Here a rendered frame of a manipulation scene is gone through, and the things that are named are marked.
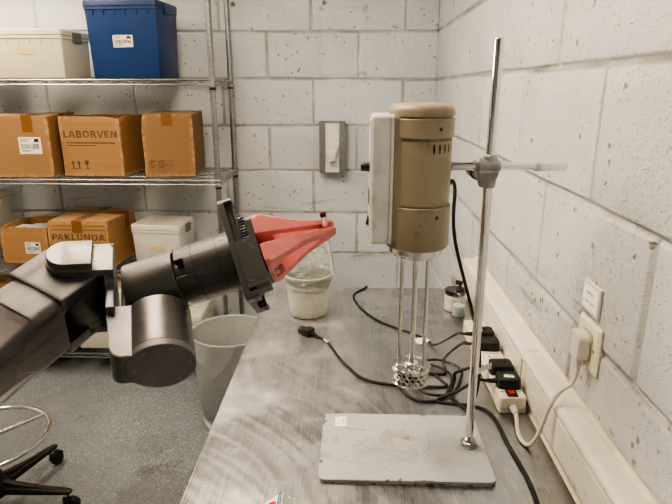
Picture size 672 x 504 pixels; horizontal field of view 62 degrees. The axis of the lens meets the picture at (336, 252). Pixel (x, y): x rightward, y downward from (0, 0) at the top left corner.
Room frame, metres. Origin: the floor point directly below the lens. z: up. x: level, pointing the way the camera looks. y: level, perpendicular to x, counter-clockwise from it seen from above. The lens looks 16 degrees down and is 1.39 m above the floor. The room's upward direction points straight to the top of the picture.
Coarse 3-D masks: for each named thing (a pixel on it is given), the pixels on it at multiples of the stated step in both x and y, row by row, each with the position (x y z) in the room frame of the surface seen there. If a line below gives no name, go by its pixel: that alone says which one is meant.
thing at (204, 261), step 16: (224, 208) 0.52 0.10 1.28; (224, 224) 0.51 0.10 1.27; (208, 240) 0.51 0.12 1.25; (224, 240) 0.50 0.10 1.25; (176, 256) 0.50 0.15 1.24; (192, 256) 0.50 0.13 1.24; (208, 256) 0.49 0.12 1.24; (224, 256) 0.49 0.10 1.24; (192, 272) 0.49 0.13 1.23; (208, 272) 0.49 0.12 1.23; (224, 272) 0.49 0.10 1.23; (240, 272) 0.48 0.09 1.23; (192, 288) 0.49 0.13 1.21; (208, 288) 0.49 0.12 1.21; (224, 288) 0.50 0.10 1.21; (240, 288) 0.51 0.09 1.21; (256, 288) 0.48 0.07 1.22; (192, 304) 0.50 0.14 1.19; (256, 304) 0.49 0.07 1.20
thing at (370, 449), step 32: (352, 416) 0.98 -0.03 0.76; (384, 416) 0.98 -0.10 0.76; (416, 416) 0.98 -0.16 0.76; (448, 416) 0.98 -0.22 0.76; (352, 448) 0.88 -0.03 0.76; (384, 448) 0.88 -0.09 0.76; (416, 448) 0.88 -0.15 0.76; (448, 448) 0.88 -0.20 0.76; (480, 448) 0.88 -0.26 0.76; (320, 480) 0.80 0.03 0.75; (352, 480) 0.79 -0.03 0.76; (384, 480) 0.79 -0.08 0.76; (416, 480) 0.79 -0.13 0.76; (448, 480) 0.79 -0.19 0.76; (480, 480) 0.79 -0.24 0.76
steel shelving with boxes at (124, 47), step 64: (128, 0) 2.60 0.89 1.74; (0, 64) 2.57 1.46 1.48; (64, 64) 2.56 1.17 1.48; (128, 64) 2.62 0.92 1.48; (0, 128) 2.56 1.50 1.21; (64, 128) 2.61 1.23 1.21; (128, 128) 2.67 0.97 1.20; (192, 128) 2.59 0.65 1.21; (0, 192) 2.78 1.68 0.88; (0, 256) 2.71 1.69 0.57; (128, 256) 2.71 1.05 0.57; (192, 320) 2.51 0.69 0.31
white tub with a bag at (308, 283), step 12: (312, 252) 1.52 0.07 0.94; (324, 252) 1.52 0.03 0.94; (300, 264) 1.49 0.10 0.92; (312, 264) 1.49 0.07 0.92; (324, 264) 1.50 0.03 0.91; (288, 276) 1.57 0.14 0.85; (300, 276) 1.50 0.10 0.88; (312, 276) 1.51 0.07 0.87; (324, 276) 1.59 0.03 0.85; (288, 288) 1.51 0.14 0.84; (300, 288) 1.48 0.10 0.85; (312, 288) 1.48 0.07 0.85; (324, 288) 1.50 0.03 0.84; (288, 300) 1.53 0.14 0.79; (300, 300) 1.49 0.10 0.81; (312, 300) 1.49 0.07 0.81; (324, 300) 1.51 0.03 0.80; (300, 312) 1.49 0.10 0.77; (312, 312) 1.49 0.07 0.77; (324, 312) 1.51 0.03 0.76
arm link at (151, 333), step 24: (48, 264) 0.46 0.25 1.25; (72, 264) 0.45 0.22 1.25; (96, 264) 0.47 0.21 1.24; (120, 312) 0.45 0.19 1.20; (144, 312) 0.44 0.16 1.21; (168, 312) 0.45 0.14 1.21; (120, 336) 0.43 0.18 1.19; (144, 336) 0.42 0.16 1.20; (168, 336) 0.42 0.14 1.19; (192, 336) 0.45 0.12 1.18; (120, 360) 0.41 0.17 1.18; (144, 360) 0.42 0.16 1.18; (168, 360) 0.42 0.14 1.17; (192, 360) 0.43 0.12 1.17; (144, 384) 0.43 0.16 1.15; (168, 384) 0.43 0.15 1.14
